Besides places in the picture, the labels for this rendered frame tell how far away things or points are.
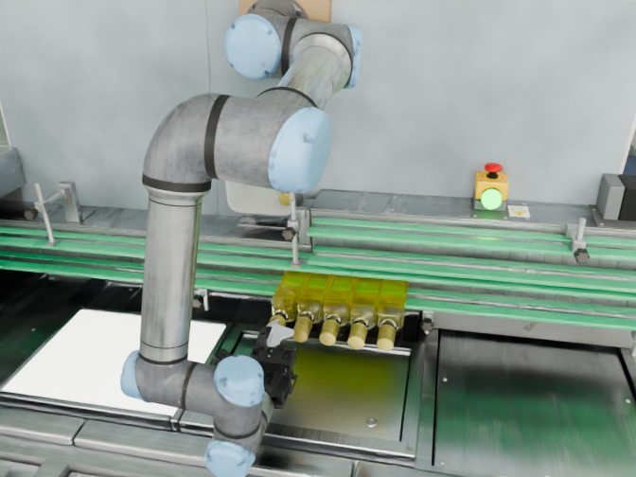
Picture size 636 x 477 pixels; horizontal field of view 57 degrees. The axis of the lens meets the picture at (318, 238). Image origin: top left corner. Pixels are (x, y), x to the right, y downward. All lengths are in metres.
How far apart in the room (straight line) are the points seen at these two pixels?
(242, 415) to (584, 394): 0.78
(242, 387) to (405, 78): 0.80
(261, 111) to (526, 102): 0.77
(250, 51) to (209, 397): 0.63
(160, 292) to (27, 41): 0.99
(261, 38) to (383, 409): 0.76
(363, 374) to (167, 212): 0.65
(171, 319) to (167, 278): 0.06
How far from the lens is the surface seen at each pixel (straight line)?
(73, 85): 1.68
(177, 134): 0.80
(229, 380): 0.90
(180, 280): 0.87
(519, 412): 1.34
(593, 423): 1.36
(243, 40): 1.17
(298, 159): 0.75
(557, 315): 1.41
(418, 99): 1.40
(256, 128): 0.76
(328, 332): 1.20
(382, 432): 1.20
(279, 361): 1.11
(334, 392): 1.28
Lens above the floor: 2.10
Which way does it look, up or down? 60 degrees down
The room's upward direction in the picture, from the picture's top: 155 degrees counter-clockwise
